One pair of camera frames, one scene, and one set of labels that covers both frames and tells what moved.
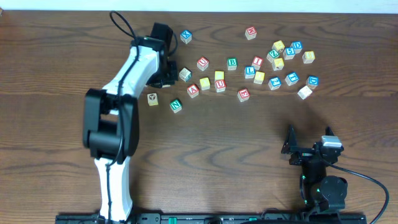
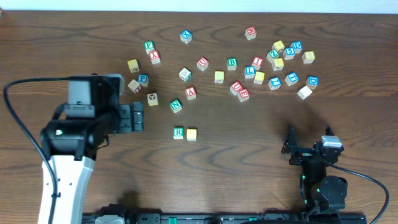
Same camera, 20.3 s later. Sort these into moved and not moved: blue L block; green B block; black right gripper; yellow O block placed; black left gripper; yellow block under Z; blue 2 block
Moved: black left gripper; yellow O block placed
Not moved: green B block; black right gripper; blue L block; yellow block under Z; blue 2 block
